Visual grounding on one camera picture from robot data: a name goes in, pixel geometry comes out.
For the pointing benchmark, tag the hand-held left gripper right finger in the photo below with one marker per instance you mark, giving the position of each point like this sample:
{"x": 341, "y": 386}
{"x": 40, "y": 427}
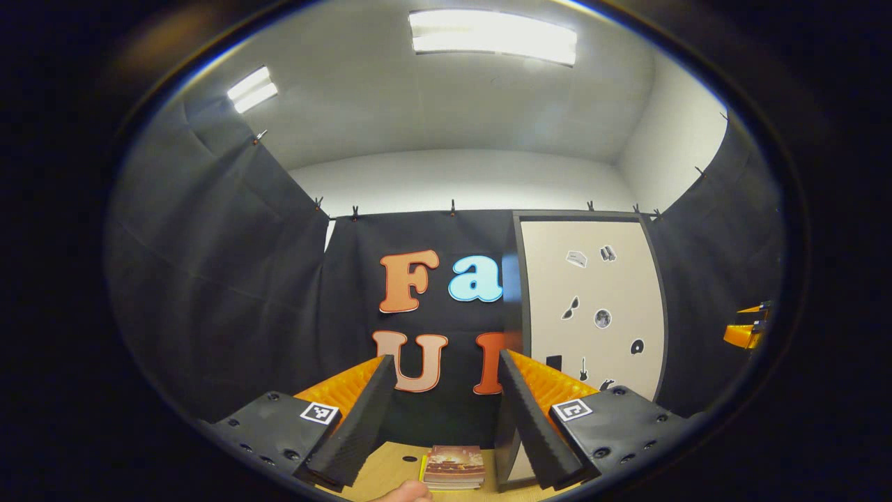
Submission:
{"x": 523, "y": 425}

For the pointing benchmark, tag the small ceiling light panel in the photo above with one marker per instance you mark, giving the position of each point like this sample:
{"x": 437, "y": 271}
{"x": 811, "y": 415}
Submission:
{"x": 252, "y": 89}

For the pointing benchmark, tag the small picture book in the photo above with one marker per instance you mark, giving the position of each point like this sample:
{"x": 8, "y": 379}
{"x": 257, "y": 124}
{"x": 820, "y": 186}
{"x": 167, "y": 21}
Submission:
{"x": 453, "y": 466}

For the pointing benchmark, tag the black backdrop cloth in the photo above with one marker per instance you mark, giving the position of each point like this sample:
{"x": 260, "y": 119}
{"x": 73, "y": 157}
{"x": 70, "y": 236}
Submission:
{"x": 244, "y": 279}

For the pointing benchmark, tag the beige cabinet door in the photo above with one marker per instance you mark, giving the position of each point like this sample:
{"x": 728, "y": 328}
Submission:
{"x": 613, "y": 286}

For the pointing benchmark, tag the row of black cloth clips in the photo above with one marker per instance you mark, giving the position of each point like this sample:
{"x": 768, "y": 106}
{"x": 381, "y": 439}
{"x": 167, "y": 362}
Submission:
{"x": 355, "y": 212}

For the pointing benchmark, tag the large ceiling light panel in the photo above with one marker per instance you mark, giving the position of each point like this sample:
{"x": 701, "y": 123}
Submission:
{"x": 491, "y": 36}

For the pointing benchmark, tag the dark grey cabinet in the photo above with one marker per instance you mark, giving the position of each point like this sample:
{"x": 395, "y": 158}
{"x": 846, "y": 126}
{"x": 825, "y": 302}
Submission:
{"x": 512, "y": 314}

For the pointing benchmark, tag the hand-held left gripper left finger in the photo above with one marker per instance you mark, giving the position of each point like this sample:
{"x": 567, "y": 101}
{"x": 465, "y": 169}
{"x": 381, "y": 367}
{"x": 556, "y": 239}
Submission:
{"x": 362, "y": 425}

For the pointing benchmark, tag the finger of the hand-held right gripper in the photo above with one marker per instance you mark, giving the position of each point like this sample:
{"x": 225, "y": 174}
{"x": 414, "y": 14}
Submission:
{"x": 751, "y": 308}
{"x": 740, "y": 336}

